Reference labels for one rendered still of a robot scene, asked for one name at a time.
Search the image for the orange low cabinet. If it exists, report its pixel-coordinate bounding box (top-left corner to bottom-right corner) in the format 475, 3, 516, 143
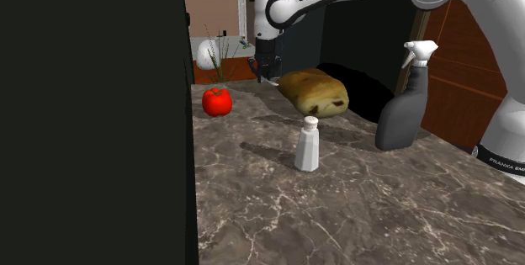
192, 56, 259, 85

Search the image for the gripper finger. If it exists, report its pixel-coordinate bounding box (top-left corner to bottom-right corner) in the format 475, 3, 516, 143
247, 57, 264, 84
265, 56, 284, 87

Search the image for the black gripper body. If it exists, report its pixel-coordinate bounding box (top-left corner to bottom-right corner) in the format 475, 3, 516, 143
255, 38, 283, 71

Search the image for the white salt shaker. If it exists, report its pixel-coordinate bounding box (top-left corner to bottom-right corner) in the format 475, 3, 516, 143
294, 115, 321, 173

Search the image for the brown wooden door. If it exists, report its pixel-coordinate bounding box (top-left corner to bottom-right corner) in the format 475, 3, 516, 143
395, 0, 510, 149

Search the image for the tall dark cabinet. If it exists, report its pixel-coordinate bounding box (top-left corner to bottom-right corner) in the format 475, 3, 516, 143
0, 0, 200, 265

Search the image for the white round vase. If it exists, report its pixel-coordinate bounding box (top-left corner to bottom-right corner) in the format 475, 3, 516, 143
195, 39, 221, 72

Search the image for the green grass plant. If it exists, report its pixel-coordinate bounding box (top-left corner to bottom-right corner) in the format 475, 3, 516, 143
204, 24, 241, 84

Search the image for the red bell pepper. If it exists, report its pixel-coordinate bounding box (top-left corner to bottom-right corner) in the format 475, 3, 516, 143
201, 87, 234, 118

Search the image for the grey spray bottle white nozzle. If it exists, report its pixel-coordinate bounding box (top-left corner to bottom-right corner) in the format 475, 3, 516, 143
374, 40, 439, 152

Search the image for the brown bread loaf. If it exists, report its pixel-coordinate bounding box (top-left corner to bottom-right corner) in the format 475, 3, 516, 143
274, 67, 351, 119

